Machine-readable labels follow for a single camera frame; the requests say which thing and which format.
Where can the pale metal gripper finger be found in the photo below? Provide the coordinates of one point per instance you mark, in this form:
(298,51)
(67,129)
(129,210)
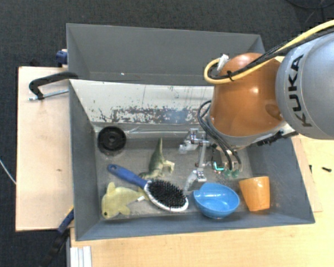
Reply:
(200,176)
(194,138)

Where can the blue bowl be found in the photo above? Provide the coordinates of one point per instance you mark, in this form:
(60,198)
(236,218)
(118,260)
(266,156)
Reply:
(215,202)

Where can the green toy dinosaur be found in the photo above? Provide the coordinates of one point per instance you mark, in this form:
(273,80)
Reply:
(157,163)

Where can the orange cup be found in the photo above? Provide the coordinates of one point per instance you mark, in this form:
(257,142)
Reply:
(255,195)

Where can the yellow plush fish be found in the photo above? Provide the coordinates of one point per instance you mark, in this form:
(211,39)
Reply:
(117,200)

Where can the grey metal bin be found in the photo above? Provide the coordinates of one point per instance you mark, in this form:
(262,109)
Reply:
(161,54)

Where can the small black screw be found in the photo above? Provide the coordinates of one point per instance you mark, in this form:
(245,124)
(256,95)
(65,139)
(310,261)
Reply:
(327,169)

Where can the black cylinder on white bracket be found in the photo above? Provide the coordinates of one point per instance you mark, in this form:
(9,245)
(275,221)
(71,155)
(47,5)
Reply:
(270,140)

